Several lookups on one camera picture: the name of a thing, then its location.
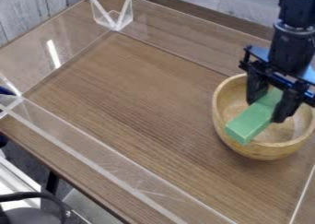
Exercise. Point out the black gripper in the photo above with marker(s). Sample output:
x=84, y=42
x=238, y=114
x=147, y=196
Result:
x=282, y=66

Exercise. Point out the green rectangular block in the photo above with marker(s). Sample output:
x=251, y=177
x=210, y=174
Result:
x=253, y=120

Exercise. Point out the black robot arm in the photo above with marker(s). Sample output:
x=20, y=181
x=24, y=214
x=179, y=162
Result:
x=298, y=14

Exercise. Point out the brown wooden bowl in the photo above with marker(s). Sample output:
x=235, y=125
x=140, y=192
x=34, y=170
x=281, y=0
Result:
x=281, y=139

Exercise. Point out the black table leg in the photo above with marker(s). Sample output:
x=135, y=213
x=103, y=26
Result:
x=52, y=183

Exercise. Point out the blue object at left edge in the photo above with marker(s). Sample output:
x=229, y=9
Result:
x=6, y=91

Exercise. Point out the clear acrylic enclosure wall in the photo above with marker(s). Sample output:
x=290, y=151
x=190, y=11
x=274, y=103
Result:
x=114, y=80

